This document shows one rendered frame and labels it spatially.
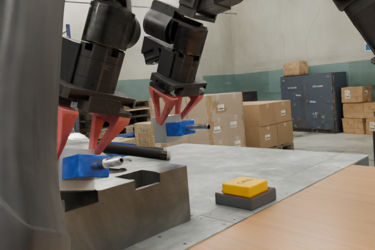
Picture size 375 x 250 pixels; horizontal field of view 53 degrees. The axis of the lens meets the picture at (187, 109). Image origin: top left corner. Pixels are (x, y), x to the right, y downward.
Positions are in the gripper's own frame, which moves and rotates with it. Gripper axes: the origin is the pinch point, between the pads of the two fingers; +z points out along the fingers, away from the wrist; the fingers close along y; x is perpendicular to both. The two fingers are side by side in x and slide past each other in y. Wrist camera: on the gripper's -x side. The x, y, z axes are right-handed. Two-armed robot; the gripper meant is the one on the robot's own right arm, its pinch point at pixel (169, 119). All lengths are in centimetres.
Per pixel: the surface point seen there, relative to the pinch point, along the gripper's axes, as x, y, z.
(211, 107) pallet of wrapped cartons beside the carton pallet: -191, -277, 119
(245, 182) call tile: 20.4, -1.4, 2.8
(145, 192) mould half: 16.4, 19.1, 1.2
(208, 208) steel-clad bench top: 18.6, 4.7, 7.8
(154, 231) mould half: 19.2, 18.2, 6.7
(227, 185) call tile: 18.4, 0.8, 4.1
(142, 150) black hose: -23.3, -17.6, 24.7
